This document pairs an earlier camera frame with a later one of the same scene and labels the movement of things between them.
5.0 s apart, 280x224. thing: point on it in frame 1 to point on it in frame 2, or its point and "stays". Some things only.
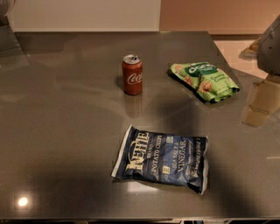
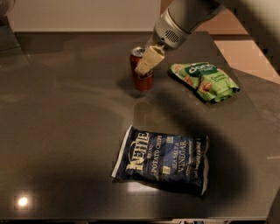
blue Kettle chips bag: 178,160 stays
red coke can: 132,74 to 143,82
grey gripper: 270,49 to 166,32
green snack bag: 208,81 stays
